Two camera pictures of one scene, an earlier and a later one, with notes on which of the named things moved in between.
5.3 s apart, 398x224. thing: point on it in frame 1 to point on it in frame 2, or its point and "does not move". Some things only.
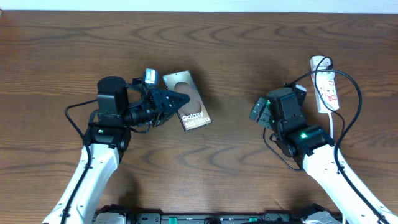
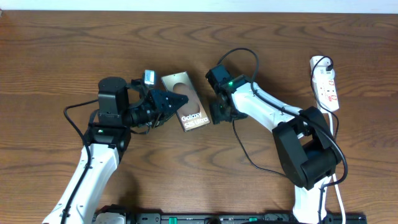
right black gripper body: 264,118 to 219,114
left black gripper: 160,99 does not move
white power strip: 327,84 does not move
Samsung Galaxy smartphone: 193,114 does not move
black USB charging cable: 275,152 to 249,158
